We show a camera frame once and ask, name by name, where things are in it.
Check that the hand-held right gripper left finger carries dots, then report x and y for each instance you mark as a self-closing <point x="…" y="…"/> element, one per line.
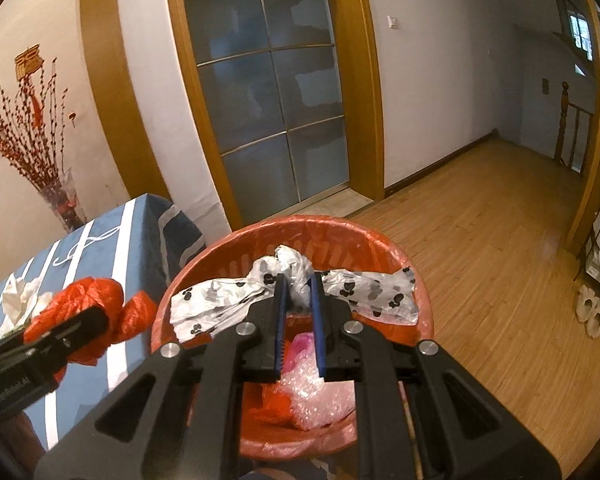
<point x="281" y="322"/>

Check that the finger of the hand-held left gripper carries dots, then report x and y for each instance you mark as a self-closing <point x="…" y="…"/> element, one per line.
<point x="82" y="325"/>

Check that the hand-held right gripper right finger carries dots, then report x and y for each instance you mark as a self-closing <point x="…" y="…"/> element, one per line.
<point x="316" y="327"/>

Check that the magenta plastic bag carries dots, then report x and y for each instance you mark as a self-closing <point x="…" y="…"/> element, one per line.
<point x="300" y="350"/>

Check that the orange plastic bag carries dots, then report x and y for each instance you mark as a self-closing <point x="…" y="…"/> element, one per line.
<point x="130" y="315"/>

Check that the white paw-print plastic bag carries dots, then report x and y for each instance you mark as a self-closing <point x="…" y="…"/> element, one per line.
<point x="370" y="290"/>

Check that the large bubble wrap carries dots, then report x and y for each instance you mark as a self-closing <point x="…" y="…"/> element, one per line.
<point x="320" y="400"/>

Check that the orange plastic waste basket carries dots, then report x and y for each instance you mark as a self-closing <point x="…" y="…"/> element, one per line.
<point x="220" y="250"/>

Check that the blue white striped tablecloth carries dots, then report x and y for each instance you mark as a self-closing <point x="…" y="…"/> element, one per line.
<point x="130" y="240"/>

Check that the clear glass vase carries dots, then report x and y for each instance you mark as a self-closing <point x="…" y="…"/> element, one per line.
<point x="62" y="200"/>

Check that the red berry branches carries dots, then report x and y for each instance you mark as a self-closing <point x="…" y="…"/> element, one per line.
<point x="25" y="130"/>

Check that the frosted glass sliding door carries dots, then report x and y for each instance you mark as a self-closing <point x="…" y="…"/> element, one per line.
<point x="265" y="85"/>

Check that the red hanging knot ornament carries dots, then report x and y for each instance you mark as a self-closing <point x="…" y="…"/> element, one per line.
<point x="27" y="62"/>

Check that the wooden stair railing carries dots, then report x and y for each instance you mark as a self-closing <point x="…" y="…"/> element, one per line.
<point x="565" y="120"/>

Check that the window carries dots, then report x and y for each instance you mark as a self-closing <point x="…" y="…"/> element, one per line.
<point x="580" y="25"/>

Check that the wooden door frame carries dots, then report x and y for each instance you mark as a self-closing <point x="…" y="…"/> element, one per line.
<point x="105" y="60"/>

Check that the small white wall switch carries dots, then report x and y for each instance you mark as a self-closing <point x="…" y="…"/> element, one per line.
<point x="394" y="21"/>

